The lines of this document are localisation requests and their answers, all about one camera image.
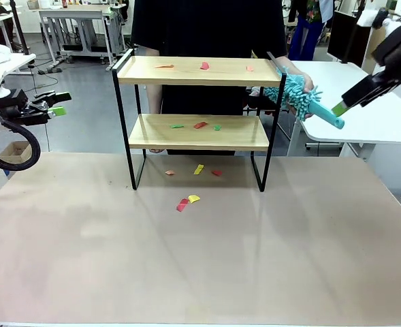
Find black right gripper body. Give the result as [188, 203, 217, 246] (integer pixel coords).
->
[371, 30, 401, 87]

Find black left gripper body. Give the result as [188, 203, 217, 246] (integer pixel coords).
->
[0, 89, 50, 126]

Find teal chenille duster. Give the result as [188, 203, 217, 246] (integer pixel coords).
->
[263, 66, 346, 130]

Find person's right forearm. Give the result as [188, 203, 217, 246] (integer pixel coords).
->
[144, 47, 164, 115]

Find person's left forearm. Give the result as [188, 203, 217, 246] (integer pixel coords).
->
[274, 55, 305, 81]

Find person's left hand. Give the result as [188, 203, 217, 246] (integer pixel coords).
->
[293, 72, 316, 93]

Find brown cardboard panel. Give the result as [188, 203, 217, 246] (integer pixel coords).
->
[361, 24, 387, 74]

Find white curved-edge table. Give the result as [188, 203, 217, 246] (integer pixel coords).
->
[286, 60, 401, 161]

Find open cardboard box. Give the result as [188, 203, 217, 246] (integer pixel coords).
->
[0, 140, 33, 165]

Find white side table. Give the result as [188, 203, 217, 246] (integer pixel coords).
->
[0, 52, 37, 87]

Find black monitor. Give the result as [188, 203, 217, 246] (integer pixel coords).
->
[327, 10, 372, 65]

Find bystander in blue trousers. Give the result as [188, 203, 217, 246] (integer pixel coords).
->
[287, 0, 334, 62]

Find black pole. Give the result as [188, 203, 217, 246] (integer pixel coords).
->
[9, 0, 30, 56]

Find person in black t-shirt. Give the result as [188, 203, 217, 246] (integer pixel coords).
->
[131, 0, 288, 156]

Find thick black cable hose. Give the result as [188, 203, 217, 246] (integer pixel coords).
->
[0, 115, 42, 172]

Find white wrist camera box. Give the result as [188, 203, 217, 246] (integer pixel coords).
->
[355, 9, 381, 28]

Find grey metal-frame desk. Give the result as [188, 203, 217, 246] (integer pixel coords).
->
[38, 4, 127, 71]

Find black frame wooden two-tier shelf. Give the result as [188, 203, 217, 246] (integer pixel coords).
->
[111, 48, 287, 193]

